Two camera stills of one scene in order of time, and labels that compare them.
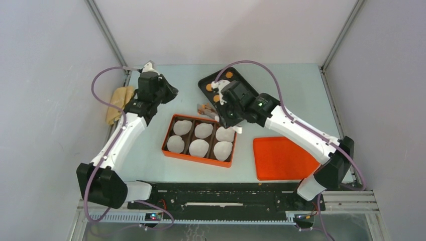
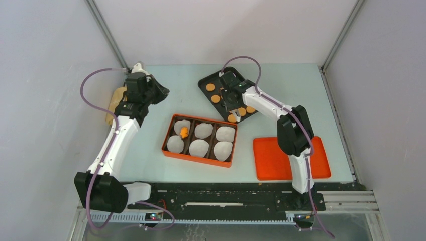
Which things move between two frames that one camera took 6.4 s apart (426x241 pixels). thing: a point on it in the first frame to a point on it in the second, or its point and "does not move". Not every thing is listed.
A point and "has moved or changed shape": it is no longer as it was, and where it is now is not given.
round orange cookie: [208, 87] does not move
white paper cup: [199, 147] does not move
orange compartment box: [200, 140] does not move
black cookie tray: [229, 75] does not move
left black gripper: [172, 92] to [163, 92]
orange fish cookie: [209, 109] to [184, 132]
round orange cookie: [216, 98] does not move
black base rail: [228, 197] does not move
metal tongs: [206, 109] has moved or changed shape
